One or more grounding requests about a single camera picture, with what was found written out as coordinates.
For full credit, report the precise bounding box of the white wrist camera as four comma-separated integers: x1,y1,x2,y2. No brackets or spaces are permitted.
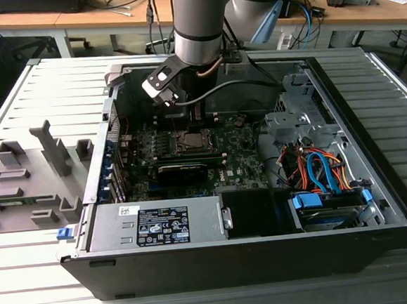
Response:
138,60,187,110

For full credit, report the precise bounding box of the grey power supply unit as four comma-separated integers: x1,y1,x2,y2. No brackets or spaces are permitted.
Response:
84,194,228,253

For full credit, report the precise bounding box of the green motherboard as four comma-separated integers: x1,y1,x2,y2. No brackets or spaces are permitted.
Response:
118,110,274,203

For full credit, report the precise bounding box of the CPU socket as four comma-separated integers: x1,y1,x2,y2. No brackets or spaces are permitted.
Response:
168,124,221,159

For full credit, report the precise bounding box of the silver CPU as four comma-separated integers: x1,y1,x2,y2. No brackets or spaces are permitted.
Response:
182,131,207,150

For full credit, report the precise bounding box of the hard disk in blue carrier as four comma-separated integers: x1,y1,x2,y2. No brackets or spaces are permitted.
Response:
287,186,376,234

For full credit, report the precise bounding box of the blue data cable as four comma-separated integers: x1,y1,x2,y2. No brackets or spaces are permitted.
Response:
305,150,344,197

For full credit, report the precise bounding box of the black open PC case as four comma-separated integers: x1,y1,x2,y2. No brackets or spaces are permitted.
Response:
44,40,407,304

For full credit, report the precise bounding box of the office chair base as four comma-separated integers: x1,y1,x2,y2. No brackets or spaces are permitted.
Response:
143,29,177,56

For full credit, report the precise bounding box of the grey parts rack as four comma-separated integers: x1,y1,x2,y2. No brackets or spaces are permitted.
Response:
0,115,101,235

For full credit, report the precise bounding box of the large black box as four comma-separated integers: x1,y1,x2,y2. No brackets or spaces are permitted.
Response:
0,0,84,20

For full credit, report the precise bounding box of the green RAM stick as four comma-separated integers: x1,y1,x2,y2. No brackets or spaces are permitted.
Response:
0,194,59,208

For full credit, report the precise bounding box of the black office chair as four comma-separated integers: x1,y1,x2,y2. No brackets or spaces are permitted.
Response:
0,29,65,133

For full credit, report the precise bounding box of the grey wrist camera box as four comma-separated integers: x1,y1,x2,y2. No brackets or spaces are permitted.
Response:
222,49,248,77

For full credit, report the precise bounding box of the wooden desk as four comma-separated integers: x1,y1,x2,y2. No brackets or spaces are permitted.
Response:
276,0,407,54
0,0,179,63

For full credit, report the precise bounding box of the orange power wire bundle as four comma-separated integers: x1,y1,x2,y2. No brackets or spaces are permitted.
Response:
316,149,352,193

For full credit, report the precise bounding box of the red wire bundle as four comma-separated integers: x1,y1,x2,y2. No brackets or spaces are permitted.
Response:
280,145,313,191

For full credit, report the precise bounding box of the blue case latch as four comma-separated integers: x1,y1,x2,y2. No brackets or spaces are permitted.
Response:
55,226,73,242

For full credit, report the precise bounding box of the metal drive cage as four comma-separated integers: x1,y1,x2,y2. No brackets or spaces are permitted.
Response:
259,68,353,165

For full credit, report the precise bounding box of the low-profile graphics card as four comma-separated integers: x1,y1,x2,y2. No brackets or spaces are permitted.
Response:
156,160,209,189

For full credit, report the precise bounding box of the brown cable loop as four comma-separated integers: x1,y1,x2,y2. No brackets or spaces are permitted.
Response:
195,57,225,79

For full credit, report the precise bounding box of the black camera cable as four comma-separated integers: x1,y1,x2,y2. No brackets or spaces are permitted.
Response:
172,56,282,108

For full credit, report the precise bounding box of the blue hanging cable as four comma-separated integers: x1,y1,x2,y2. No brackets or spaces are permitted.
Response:
299,1,323,45

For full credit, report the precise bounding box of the RAM stick with yellow edge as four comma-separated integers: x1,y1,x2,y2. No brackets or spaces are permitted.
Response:
154,150,227,171

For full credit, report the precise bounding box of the white power strip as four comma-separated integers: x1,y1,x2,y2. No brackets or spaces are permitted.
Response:
276,32,294,51

